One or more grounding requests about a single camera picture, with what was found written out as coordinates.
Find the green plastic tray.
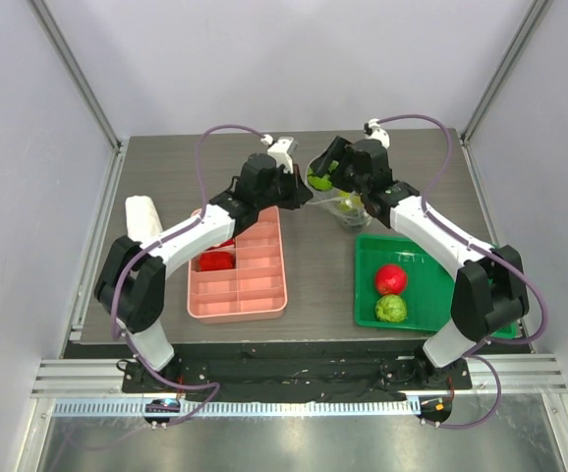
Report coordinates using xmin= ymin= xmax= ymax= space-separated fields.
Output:
xmin=353 ymin=234 xmax=519 ymax=340

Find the pink divided organizer tray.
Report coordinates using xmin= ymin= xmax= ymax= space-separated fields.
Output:
xmin=187 ymin=206 xmax=288 ymax=324

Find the white slotted cable duct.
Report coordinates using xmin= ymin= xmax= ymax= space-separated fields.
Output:
xmin=52 ymin=396 xmax=421 ymax=418

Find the green fake apple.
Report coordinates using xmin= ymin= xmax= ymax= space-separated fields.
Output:
xmin=374 ymin=294 xmax=408 ymax=323

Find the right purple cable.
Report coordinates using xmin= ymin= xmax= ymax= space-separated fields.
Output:
xmin=367 ymin=114 xmax=550 ymax=429

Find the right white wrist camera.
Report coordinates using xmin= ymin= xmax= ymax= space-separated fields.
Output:
xmin=364 ymin=118 xmax=390 ymax=149

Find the aluminium frame post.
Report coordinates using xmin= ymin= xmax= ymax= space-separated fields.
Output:
xmin=28 ymin=0 xmax=122 ymax=152
xmin=460 ymin=0 xmax=552 ymax=146

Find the left aluminium frame post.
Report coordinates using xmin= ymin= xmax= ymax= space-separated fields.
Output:
xmin=28 ymin=0 xmax=122 ymax=152

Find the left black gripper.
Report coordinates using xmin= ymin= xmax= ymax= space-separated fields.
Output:
xmin=256 ymin=164 xmax=314 ymax=212

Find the right aluminium frame post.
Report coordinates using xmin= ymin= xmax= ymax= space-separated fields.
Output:
xmin=460 ymin=0 xmax=552 ymax=146

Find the clear polka dot zip bag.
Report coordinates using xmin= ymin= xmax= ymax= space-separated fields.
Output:
xmin=305 ymin=156 xmax=371 ymax=232

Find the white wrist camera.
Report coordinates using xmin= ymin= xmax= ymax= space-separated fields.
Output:
xmin=260 ymin=134 xmax=299 ymax=174
xmin=364 ymin=118 xmax=390 ymax=149

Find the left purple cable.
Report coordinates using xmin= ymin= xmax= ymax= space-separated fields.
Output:
xmin=110 ymin=125 xmax=273 ymax=427

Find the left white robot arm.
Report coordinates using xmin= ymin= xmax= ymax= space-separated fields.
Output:
xmin=93 ymin=153 xmax=312 ymax=392

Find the red fake apple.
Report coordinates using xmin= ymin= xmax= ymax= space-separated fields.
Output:
xmin=374 ymin=265 xmax=408 ymax=296

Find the yellow-green fake pear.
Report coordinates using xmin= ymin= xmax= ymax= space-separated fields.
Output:
xmin=337 ymin=192 xmax=364 ymax=212

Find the white crumpled cloth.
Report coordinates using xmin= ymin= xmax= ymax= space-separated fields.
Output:
xmin=125 ymin=196 xmax=162 ymax=243

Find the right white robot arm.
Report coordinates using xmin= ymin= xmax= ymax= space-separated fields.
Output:
xmin=308 ymin=137 xmax=529 ymax=388

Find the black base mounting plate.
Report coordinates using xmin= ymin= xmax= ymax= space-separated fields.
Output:
xmin=65 ymin=340 xmax=473 ymax=403

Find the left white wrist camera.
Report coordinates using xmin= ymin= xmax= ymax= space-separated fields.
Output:
xmin=260 ymin=134 xmax=299 ymax=174

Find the red fabric item bottom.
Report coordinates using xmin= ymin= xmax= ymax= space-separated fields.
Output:
xmin=198 ymin=251 xmax=235 ymax=272

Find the yellow-green fake fruit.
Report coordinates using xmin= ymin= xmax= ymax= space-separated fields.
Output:
xmin=307 ymin=163 xmax=336 ymax=192

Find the purple cable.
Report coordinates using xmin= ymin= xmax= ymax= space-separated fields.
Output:
xmin=367 ymin=114 xmax=550 ymax=429
xmin=110 ymin=125 xmax=273 ymax=427

